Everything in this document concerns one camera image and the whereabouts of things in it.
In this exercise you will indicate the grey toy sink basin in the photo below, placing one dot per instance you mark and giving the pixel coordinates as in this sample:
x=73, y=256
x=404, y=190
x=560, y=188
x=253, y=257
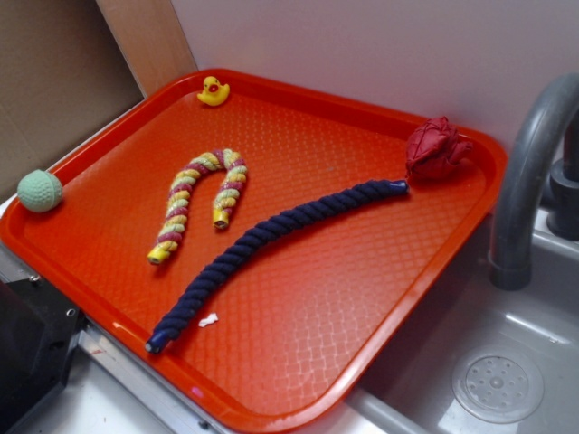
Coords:
x=472, y=358

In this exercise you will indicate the brown cardboard panel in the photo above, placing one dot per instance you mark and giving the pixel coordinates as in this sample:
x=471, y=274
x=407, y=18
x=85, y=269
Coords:
x=69, y=67

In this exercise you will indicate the red crumpled cloth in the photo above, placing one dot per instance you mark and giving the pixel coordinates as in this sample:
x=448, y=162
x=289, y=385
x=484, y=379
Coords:
x=435, y=149

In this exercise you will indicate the orange plastic tray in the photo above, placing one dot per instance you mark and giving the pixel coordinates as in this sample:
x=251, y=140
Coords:
x=159, y=194

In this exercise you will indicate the yellow rubber duck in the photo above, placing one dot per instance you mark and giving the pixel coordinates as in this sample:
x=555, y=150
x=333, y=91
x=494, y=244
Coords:
x=214, y=93

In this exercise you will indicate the green dimpled ball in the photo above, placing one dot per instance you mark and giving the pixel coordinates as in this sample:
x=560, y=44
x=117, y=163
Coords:
x=40, y=191

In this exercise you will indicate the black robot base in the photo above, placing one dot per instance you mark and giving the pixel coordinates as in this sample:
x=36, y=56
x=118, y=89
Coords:
x=39, y=334

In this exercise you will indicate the small white paper scrap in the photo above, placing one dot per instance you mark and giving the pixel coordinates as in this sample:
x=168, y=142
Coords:
x=209, y=320

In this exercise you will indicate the grey plastic faucet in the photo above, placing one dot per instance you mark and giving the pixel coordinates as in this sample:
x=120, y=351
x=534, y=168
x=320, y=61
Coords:
x=543, y=162

